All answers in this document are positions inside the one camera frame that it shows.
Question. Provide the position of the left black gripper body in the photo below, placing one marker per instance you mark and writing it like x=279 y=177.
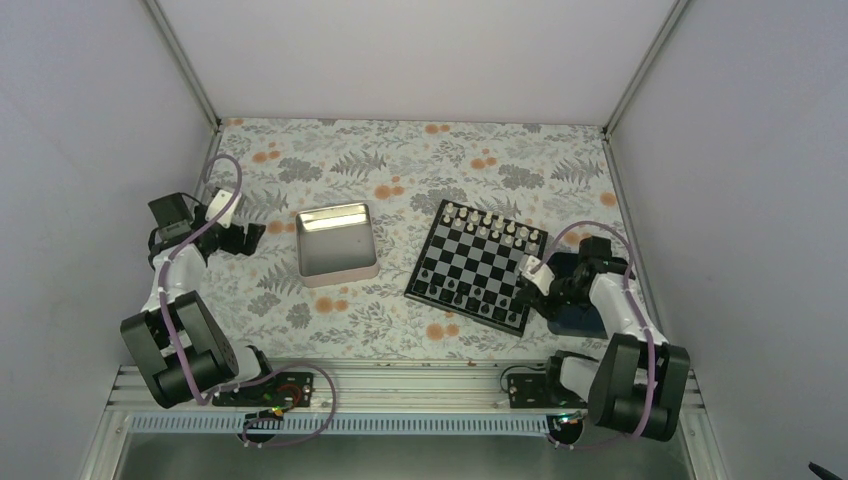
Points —
x=233 y=245

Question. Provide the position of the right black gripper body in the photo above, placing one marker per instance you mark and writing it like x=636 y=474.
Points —
x=576 y=296

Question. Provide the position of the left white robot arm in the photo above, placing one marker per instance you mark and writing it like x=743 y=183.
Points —
x=180 y=350

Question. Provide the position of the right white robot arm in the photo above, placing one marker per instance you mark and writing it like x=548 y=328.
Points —
x=638 y=385

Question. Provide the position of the blue plastic box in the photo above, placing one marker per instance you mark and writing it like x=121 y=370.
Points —
x=572 y=320

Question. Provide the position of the black white chessboard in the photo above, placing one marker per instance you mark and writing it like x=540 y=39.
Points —
x=475 y=253

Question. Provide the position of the floral table mat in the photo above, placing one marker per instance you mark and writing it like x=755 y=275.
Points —
x=555 y=177

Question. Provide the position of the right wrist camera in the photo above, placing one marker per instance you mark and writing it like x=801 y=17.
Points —
x=537 y=273

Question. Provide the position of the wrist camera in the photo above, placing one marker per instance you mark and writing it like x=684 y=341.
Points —
x=223 y=207
x=537 y=273

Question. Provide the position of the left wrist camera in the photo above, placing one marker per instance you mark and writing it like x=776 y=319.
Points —
x=223 y=207

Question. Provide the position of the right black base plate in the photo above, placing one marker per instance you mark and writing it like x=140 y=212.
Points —
x=528 y=390

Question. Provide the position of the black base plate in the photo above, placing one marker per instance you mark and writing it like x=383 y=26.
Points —
x=287 y=390
x=528 y=390

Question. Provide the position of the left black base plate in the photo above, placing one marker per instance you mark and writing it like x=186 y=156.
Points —
x=287 y=390

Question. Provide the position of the aluminium front rail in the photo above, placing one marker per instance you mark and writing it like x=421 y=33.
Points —
x=445 y=388

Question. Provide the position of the left aluminium frame post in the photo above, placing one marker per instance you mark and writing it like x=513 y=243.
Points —
x=179 y=55

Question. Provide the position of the aluminium frame post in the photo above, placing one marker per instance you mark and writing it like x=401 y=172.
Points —
x=179 y=55
x=662 y=36

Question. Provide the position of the right aluminium frame post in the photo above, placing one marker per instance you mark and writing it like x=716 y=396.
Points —
x=662 y=36

